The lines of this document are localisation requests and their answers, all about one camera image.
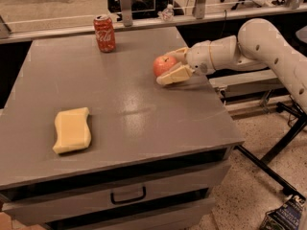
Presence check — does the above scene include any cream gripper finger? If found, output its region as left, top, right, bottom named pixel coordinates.
left=156, top=62, right=194, bottom=85
left=166, top=47, right=188, bottom=63

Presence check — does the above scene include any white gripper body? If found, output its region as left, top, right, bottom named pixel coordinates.
left=185, top=40, right=215, bottom=75

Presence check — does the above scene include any red apple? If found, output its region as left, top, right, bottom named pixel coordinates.
left=153, top=56, right=177, bottom=77

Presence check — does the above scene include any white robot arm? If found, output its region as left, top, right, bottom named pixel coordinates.
left=156, top=18, right=307, bottom=112

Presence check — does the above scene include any red coke can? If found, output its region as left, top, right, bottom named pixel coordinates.
left=93, top=14, right=116, bottom=53

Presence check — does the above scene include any clear plastic water bottle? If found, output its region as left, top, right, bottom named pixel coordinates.
left=158, top=4, right=174, bottom=21

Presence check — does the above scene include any grey drawer cabinet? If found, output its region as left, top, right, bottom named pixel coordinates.
left=0, top=28, right=243, bottom=230

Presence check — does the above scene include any yellow sponge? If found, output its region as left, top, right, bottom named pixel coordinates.
left=53, top=107, right=91, bottom=154

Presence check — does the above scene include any black printed bag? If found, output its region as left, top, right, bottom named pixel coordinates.
left=259, top=195, right=306, bottom=230

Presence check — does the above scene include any metal railing post right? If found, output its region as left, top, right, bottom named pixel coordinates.
left=193, top=0, right=206, bottom=19

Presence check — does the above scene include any metal railing post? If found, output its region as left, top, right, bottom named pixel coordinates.
left=120, top=0, right=132, bottom=27
left=193, top=0, right=206, bottom=19

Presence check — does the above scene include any metal railing post left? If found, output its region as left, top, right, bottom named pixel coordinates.
left=120, top=0, right=132, bottom=27

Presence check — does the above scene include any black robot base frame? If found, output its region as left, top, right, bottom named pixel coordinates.
left=235, top=102, right=307, bottom=200

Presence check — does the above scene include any black drawer handle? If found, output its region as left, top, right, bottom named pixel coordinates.
left=110, top=186, right=147, bottom=205

